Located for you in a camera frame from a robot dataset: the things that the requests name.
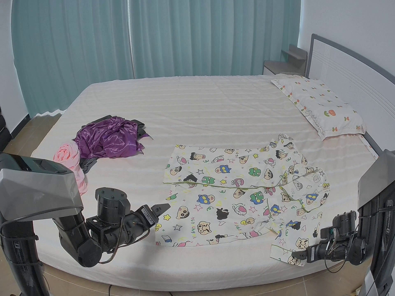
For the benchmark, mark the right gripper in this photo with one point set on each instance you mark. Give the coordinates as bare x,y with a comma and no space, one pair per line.
324,251

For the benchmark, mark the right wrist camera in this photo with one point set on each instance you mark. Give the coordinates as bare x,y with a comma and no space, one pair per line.
327,233

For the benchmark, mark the white printed pillow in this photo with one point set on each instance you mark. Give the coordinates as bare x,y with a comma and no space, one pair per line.
321,103

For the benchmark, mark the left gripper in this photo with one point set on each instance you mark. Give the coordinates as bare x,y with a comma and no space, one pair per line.
140,223

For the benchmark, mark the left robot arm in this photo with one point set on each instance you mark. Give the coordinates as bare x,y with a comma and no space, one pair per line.
37,190

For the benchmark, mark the dark grey garment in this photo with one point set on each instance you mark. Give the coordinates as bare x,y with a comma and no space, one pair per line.
88,165

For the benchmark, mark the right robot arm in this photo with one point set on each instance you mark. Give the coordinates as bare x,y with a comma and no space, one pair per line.
379,202

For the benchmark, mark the blue-green curtain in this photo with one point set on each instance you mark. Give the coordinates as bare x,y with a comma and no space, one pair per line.
200,26

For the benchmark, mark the bed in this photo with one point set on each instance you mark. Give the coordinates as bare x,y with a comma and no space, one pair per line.
216,109

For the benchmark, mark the purple garment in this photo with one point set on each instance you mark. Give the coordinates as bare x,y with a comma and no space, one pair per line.
108,140

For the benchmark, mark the grey bedside table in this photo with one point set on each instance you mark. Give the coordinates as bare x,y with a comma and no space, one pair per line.
280,65

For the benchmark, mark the white printed pyjama top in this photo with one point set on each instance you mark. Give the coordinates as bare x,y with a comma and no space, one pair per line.
231,196

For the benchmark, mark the pink garment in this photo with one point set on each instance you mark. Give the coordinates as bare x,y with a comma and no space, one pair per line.
66,156

